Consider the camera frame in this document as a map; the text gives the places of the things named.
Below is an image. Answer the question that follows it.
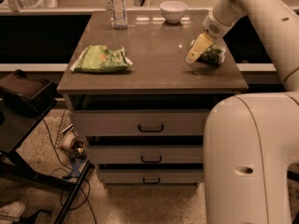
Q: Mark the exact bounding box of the black floor cable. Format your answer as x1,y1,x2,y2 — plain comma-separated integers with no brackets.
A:
31,105,98,224

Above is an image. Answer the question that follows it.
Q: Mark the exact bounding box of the white ceramic bowl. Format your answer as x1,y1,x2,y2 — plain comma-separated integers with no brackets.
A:
160,0,188,23

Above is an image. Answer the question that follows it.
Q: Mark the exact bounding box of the wire basket with clutter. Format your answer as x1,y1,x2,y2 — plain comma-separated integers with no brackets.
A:
55,110,87,177

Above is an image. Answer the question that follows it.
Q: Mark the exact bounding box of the green soda can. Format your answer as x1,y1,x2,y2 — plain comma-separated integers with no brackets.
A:
194,43,226,66

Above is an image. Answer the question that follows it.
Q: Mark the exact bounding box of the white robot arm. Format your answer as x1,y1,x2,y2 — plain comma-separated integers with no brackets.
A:
203,0,299,224

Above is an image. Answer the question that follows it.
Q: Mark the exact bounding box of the clear plastic water bottle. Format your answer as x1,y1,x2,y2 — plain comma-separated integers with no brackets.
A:
111,0,128,29

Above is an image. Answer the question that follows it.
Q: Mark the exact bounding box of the top grey drawer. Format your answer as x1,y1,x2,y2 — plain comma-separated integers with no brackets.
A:
68,93,233,137

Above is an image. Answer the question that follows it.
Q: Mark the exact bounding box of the grey drawer cabinet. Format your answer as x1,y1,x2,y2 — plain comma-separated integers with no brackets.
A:
57,9,249,189

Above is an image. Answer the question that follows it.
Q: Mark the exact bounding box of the dark brown box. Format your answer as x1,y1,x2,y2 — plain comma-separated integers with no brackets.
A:
0,69,54,117

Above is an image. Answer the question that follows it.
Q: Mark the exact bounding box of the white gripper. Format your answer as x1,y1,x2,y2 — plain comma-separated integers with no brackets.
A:
186,9,232,63

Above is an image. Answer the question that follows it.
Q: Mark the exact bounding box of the white shoe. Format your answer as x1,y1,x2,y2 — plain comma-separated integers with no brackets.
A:
0,201,25,224

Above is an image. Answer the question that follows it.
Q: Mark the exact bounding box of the middle grey drawer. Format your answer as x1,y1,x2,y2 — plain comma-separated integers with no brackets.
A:
86,136,203,164

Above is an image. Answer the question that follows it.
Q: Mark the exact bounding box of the bottom grey drawer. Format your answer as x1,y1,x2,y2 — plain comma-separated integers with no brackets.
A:
97,163,203,185

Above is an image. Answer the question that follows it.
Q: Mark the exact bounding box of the grey drawer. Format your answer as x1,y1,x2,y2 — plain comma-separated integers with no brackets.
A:
86,136,203,164
97,163,203,185
68,93,233,137

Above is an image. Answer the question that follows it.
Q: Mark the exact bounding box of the green chip bag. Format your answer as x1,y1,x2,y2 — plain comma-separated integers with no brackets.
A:
70,45,133,74

